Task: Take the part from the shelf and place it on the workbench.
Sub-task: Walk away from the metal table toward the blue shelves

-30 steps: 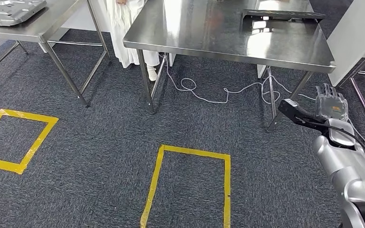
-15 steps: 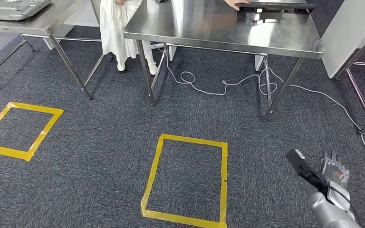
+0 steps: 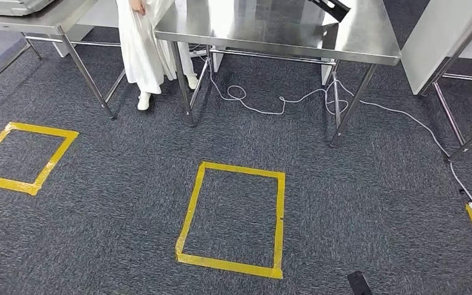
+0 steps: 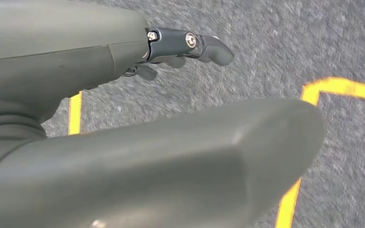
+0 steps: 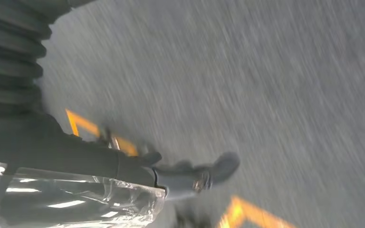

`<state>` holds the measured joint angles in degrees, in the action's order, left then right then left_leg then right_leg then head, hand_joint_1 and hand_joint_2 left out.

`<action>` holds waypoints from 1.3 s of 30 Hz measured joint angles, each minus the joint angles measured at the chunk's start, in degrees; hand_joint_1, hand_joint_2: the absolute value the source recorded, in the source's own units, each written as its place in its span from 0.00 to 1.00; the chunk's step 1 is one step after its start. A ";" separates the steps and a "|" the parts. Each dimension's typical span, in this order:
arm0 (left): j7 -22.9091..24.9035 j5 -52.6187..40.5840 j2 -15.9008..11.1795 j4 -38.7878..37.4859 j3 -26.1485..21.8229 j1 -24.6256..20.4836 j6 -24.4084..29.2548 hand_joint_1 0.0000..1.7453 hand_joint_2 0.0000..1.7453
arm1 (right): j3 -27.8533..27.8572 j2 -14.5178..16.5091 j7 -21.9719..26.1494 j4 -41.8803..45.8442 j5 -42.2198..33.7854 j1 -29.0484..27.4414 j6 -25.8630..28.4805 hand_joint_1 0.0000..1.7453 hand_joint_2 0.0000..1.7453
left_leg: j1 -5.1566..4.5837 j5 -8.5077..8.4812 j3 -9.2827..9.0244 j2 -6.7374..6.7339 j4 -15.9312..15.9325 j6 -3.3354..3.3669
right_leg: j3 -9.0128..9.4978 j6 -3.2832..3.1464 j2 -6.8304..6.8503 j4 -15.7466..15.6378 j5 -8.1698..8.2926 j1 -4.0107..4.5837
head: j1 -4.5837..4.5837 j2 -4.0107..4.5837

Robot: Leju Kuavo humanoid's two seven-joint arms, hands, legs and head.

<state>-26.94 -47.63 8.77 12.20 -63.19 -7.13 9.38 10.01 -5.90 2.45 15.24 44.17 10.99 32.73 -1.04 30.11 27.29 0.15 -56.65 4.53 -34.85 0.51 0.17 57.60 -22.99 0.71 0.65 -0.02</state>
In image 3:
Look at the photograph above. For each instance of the black plastic plate frame part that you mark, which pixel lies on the black plastic plate frame part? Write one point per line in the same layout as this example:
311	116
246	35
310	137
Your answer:
338	12

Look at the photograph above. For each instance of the stainless steel workbench table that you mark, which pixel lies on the stainless steel workbench table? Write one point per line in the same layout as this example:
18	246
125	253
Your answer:
260	24
16	22
453	53

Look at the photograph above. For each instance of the person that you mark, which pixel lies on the person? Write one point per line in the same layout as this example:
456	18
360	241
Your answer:
142	49

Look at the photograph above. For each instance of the white desk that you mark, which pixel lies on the white desk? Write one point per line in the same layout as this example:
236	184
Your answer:
427	40
73	40

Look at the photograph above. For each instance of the grey metal tray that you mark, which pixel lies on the grey metal tray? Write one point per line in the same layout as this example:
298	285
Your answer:
8	6

